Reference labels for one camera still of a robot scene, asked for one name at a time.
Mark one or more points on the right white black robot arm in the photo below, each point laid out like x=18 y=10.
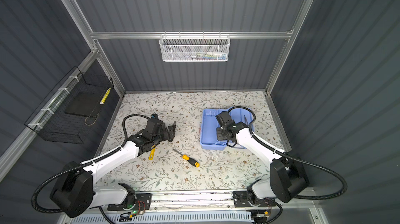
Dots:
x=287 y=178

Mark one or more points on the yellow pipe wrench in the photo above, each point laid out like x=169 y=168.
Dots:
x=152 y=152

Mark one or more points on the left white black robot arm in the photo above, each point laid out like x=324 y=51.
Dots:
x=76 y=191

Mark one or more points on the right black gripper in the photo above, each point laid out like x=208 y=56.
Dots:
x=219 y=133

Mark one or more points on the slim yellow black screwdriver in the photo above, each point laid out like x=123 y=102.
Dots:
x=246 y=121

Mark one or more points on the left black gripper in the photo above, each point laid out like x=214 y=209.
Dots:
x=166 y=135

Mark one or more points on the black wire basket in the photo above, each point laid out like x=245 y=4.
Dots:
x=53 y=125

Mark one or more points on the pens in white basket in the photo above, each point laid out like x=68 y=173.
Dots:
x=208 y=56

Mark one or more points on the yellow black handled screwdriver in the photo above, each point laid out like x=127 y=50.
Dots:
x=190 y=160

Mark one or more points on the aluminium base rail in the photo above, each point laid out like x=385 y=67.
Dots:
x=203 y=200

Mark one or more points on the floral table mat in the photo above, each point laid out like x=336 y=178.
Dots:
x=168 y=171

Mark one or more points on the white blue tool box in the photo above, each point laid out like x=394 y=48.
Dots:
x=208 y=139

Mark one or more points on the white wire mesh basket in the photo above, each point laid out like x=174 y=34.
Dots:
x=174 y=49

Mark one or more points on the black pad in basket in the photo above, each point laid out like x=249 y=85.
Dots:
x=85 y=104

